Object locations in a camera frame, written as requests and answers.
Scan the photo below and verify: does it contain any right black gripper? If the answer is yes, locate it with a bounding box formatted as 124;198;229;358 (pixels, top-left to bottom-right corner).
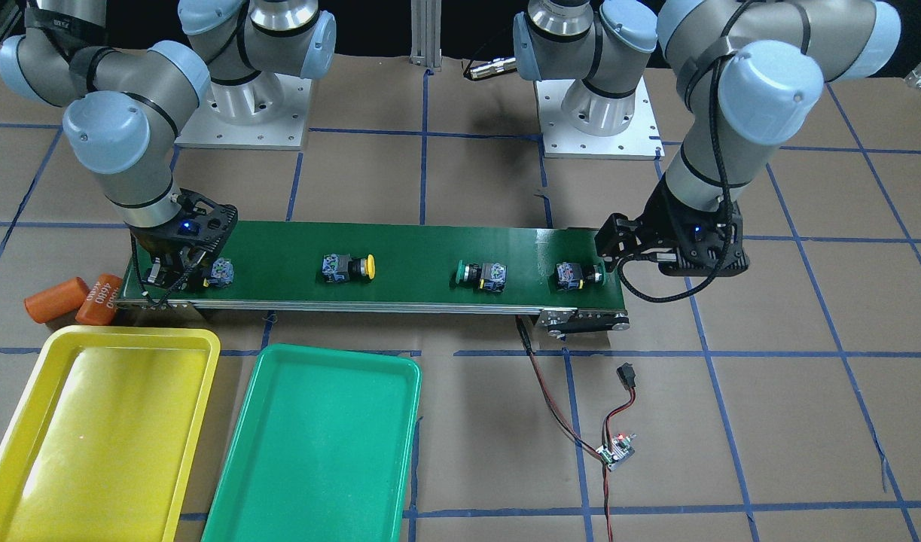
129;188;239;294

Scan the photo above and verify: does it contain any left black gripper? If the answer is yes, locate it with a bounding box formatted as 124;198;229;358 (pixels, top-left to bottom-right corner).
594;181;750;277

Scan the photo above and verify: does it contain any yellow push button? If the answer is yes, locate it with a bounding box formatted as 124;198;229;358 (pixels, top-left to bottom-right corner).
200;257;234;288
320;253;377;282

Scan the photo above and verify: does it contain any orange cylinder with white print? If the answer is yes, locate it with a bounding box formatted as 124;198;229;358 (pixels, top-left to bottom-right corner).
75;273;123;326

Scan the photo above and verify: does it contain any green push button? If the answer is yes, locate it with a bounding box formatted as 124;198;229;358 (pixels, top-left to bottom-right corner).
456;260;508;293
554;262;607;291

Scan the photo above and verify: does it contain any plain orange cylinder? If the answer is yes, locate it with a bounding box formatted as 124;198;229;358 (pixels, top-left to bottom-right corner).
23;277;91;324

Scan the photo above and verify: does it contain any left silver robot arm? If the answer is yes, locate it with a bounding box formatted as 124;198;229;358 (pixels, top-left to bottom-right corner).
513;1;901;277

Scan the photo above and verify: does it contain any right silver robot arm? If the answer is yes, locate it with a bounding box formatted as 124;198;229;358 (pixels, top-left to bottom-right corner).
0;1;337;293

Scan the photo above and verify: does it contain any green conveyor belt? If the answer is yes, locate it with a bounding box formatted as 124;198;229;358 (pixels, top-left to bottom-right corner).
168;221;629;333

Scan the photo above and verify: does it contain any yellow plastic tray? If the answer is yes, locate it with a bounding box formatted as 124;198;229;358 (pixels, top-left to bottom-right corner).
0;325;221;541

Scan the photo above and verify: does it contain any small speed controller board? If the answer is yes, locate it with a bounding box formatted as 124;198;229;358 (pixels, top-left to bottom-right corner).
596;434;636;471

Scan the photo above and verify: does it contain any green plastic tray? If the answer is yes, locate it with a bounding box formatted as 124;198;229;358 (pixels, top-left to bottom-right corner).
204;344;422;541

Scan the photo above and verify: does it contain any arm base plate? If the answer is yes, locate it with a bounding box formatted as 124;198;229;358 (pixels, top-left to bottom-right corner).
175;72;313;151
535;79;664;160

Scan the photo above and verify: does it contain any black inline switch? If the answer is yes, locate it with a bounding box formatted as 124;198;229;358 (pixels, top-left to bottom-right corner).
616;361;636;390

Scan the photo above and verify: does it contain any red black wire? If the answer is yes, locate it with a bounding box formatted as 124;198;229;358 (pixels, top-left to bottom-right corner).
514;316;636;542

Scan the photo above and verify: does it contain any aluminium frame post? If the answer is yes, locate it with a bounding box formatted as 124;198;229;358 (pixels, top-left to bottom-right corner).
410;0;442;72

